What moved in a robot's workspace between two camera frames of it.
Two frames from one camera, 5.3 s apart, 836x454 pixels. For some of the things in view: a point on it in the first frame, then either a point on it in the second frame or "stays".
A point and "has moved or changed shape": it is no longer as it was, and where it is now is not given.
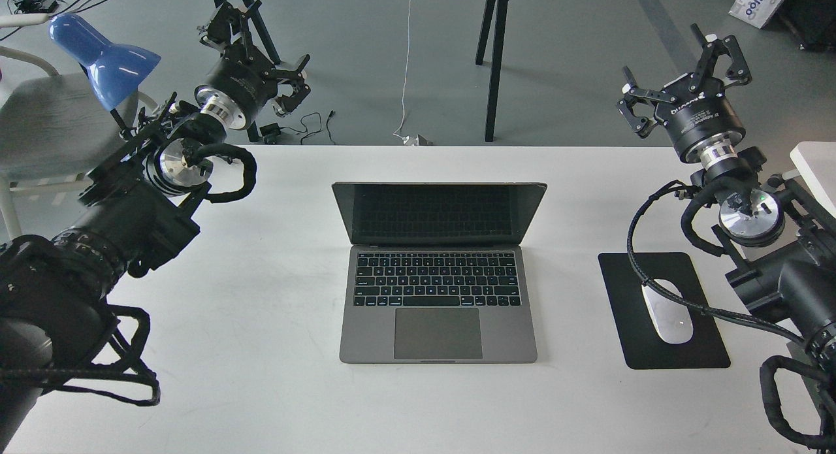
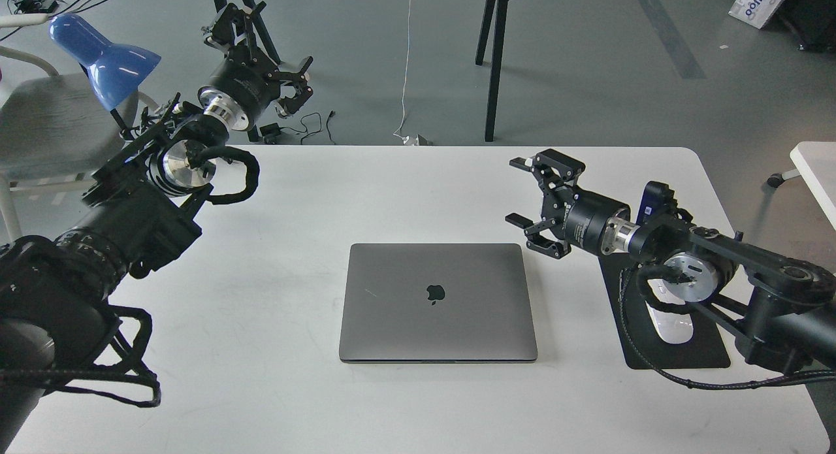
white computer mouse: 671,318 stays
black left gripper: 243,82 stays
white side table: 817,161 stays
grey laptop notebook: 435,272 has moved or changed shape
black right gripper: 697,112 -> 600,225
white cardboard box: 757,3 stays
